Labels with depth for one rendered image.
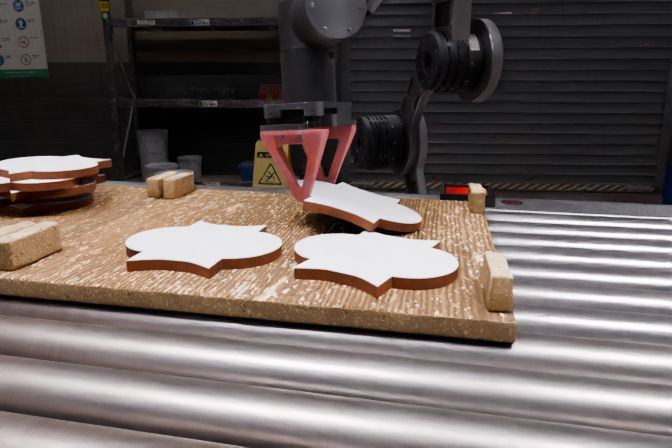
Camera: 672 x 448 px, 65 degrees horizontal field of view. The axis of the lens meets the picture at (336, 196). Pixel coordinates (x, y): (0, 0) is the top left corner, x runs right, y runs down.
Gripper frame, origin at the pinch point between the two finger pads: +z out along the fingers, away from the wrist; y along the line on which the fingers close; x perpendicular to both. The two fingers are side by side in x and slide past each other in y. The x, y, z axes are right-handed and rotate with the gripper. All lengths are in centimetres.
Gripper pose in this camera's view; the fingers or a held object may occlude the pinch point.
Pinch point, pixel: (314, 187)
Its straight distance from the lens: 57.7
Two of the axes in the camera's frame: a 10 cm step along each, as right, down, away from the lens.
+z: 0.5, 9.9, 1.5
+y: 3.2, -1.6, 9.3
